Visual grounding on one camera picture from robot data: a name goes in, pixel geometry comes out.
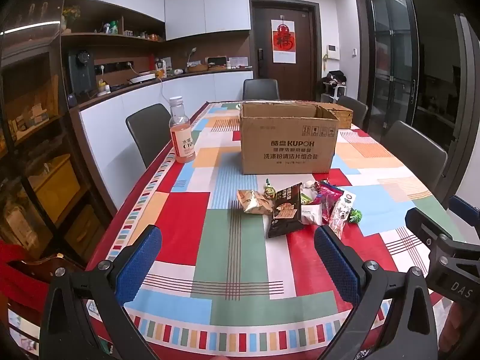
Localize magenta snack packet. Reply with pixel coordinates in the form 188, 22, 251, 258
317, 181, 344, 205

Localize dark grey dining chair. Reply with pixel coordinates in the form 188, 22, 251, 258
335, 95, 369, 128
125, 103, 173, 169
380, 121, 449, 192
242, 79, 280, 101

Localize woven wicker basket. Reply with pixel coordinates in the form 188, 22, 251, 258
320, 102, 354, 130

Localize white upper cabinets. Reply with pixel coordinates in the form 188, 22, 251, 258
65, 0, 251, 42

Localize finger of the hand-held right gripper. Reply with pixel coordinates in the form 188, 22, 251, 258
448, 195, 480, 229
404, 207, 480, 271

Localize black snack packet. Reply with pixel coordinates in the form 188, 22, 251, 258
267, 182, 305, 239

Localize brown cardboard box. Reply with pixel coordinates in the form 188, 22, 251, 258
239, 101, 340, 175

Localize glass display cabinet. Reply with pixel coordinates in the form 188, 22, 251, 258
0, 0, 113, 271

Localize dark brown door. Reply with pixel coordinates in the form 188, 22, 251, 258
250, 0, 321, 102

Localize red cloth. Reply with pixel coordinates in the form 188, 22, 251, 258
0, 240, 49, 316

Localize white snack packet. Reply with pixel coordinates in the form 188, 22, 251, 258
301, 203, 324, 226

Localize dark bag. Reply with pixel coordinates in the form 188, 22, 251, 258
322, 70, 347, 87

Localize black framed glass sliding door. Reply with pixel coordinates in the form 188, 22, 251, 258
354, 0, 480, 181

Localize long pink snack packet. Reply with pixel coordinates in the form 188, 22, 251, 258
328, 190, 357, 240

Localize pink drink bottle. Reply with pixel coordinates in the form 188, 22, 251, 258
169, 97, 196, 164

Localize red and white door poster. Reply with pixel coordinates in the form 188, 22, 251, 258
271, 15, 298, 64

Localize white lower cabinet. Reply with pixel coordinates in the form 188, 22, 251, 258
79, 70, 254, 211

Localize wooden wall shelf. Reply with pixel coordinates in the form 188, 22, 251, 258
62, 0, 166, 44

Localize beige snack packet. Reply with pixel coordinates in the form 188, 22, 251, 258
237, 189, 274, 215

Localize white shoe rack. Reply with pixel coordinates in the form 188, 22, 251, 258
322, 82, 347, 104

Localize dark green water dispenser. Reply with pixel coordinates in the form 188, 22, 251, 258
67, 49, 96, 96

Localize white and green packet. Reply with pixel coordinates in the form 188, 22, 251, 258
302, 181, 319, 203

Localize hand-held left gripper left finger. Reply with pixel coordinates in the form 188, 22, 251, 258
39, 225, 164, 360

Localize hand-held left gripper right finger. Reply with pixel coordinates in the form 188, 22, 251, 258
313, 225, 439, 360

